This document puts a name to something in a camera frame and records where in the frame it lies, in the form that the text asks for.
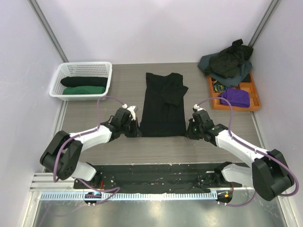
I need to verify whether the black t shirt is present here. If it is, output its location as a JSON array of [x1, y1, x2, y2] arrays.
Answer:
[[139, 72, 188, 137], [60, 77, 108, 87]]

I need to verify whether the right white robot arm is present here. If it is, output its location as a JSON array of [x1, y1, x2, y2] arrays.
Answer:
[[187, 108, 299, 201]]

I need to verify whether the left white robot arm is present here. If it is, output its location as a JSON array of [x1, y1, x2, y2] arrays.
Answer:
[[40, 105, 142, 189]]

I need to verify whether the blue yellow patterned cloth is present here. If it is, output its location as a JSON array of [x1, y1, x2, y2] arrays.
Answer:
[[213, 80, 228, 93]]

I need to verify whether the rolled green t shirt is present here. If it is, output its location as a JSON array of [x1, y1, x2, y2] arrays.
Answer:
[[62, 86, 106, 95]]

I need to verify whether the purple folded cloth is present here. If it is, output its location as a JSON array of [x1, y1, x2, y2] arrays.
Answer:
[[219, 88, 250, 108]]

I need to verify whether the white plastic basket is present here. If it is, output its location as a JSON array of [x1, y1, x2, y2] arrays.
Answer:
[[49, 61, 112, 101]]

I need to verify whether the orange compartment tray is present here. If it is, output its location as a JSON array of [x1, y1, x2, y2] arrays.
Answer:
[[207, 72, 261, 112]]

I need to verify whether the grey blue shirt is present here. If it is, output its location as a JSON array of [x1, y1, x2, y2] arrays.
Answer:
[[198, 53, 252, 87]]

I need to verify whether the rolled black t shirt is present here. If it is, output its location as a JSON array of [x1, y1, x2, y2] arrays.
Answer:
[[60, 77, 108, 87]]

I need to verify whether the dark green crumpled shirt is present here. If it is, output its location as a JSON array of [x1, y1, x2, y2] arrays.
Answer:
[[205, 39, 253, 79]]

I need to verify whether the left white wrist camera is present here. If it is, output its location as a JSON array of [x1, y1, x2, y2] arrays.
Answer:
[[127, 105, 138, 121]]

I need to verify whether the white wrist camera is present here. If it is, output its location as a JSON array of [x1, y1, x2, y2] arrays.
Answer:
[[127, 105, 138, 121], [193, 104, 205, 114]]

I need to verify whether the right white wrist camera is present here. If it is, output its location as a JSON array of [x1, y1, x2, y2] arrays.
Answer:
[[193, 104, 205, 114]]

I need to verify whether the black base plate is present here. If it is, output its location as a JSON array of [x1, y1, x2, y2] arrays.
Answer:
[[73, 162, 244, 194]]

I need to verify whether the white slotted cable duct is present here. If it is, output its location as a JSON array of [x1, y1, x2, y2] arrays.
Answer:
[[40, 191, 217, 201]]

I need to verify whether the right aluminium corner post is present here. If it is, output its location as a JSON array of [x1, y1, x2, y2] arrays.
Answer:
[[248, 0, 281, 48]]

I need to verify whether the aluminium corner post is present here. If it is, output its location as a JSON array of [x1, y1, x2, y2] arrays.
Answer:
[[28, 0, 69, 63], [248, 0, 281, 48]]

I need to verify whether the left aluminium corner post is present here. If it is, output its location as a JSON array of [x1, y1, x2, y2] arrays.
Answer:
[[28, 0, 69, 63]]

